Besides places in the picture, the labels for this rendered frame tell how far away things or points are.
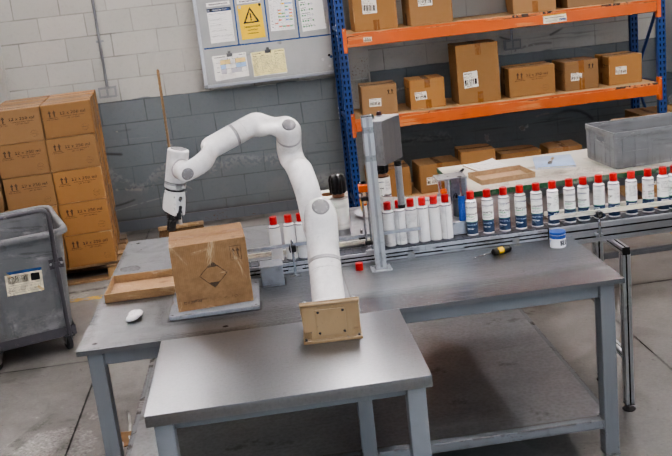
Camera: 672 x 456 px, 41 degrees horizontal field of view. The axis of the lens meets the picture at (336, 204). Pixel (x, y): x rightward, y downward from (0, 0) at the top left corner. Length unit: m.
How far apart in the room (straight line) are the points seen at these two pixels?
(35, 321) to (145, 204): 2.97
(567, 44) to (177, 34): 3.59
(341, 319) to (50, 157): 4.18
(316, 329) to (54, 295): 2.82
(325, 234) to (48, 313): 2.81
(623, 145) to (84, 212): 3.92
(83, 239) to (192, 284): 3.55
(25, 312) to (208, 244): 2.36
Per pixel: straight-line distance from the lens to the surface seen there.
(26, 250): 5.63
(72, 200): 7.04
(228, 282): 3.62
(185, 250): 3.57
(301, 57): 8.14
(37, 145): 6.99
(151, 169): 8.43
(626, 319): 4.27
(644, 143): 5.60
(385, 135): 3.76
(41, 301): 5.74
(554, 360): 4.41
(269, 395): 2.88
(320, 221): 3.29
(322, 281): 3.23
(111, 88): 8.30
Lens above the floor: 2.06
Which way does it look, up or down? 14 degrees down
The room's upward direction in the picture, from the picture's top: 6 degrees counter-clockwise
